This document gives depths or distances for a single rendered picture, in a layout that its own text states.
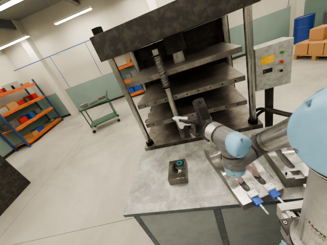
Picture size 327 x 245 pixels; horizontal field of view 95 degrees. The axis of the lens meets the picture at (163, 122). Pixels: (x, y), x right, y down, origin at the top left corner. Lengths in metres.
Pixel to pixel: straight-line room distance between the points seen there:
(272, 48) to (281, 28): 7.38
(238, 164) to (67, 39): 8.21
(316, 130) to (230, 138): 0.28
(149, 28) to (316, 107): 1.25
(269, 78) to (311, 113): 1.53
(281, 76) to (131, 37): 1.40
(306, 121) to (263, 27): 8.42
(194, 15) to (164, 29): 0.24
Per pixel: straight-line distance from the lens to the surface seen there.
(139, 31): 1.40
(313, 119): 0.28
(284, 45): 1.77
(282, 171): 1.22
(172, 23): 1.37
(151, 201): 1.30
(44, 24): 8.81
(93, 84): 8.33
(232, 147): 0.51
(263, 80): 1.78
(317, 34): 6.24
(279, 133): 0.55
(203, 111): 0.64
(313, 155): 0.30
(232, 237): 1.68
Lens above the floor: 1.80
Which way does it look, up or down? 27 degrees down
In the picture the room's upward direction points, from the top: 21 degrees counter-clockwise
